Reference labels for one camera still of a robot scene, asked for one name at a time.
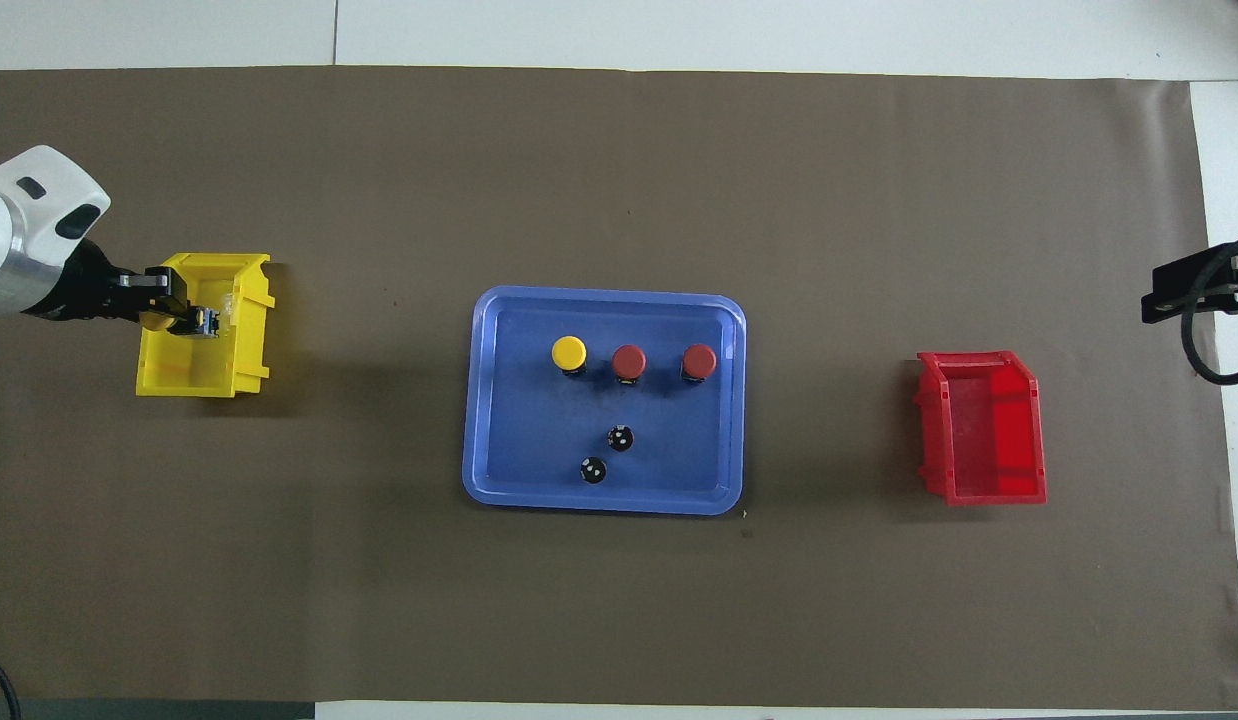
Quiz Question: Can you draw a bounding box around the red plastic bin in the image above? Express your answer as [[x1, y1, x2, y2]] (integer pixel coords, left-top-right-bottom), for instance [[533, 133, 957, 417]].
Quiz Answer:
[[914, 349, 1048, 507]]

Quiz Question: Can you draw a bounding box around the yellow plastic bin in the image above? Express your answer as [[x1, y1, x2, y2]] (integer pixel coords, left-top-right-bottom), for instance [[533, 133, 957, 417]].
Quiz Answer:
[[135, 252, 277, 399]]

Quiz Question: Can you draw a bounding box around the blue plastic tray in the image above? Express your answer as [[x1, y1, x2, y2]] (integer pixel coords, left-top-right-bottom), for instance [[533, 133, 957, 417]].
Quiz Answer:
[[462, 285, 748, 517]]

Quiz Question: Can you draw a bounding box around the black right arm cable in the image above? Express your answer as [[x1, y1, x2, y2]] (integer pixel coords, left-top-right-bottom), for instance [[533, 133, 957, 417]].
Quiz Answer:
[[1179, 232, 1238, 387]]

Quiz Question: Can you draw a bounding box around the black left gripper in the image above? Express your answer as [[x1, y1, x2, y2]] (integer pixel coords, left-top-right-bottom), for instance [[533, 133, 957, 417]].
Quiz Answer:
[[24, 238, 218, 337]]

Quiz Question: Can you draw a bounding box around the brown table mat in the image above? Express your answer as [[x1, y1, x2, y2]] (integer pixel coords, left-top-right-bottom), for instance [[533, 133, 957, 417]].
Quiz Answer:
[[0, 66, 1238, 707]]

